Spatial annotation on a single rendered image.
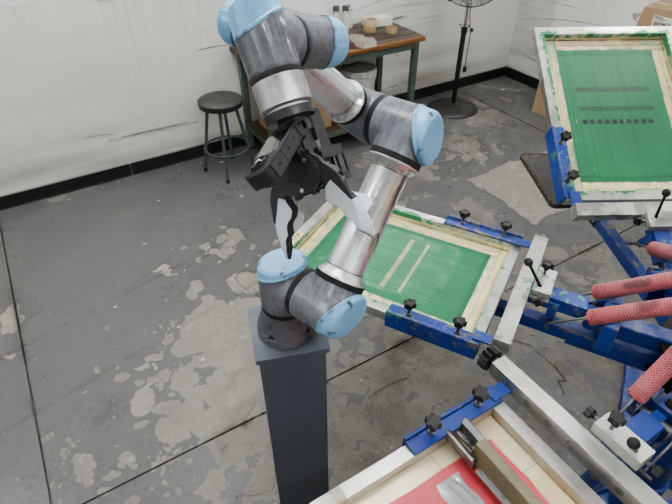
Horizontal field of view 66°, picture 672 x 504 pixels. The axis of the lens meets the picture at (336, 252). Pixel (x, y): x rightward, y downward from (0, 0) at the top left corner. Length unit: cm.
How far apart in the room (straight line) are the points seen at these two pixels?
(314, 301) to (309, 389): 38
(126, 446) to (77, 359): 66
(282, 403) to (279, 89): 94
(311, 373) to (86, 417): 169
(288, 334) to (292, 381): 16
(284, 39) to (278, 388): 92
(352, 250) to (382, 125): 27
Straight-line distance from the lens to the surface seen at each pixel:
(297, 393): 142
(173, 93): 442
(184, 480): 253
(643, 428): 155
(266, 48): 72
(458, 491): 139
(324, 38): 80
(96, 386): 297
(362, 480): 134
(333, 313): 108
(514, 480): 132
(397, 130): 110
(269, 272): 115
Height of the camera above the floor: 218
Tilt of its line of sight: 39 degrees down
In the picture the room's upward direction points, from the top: straight up
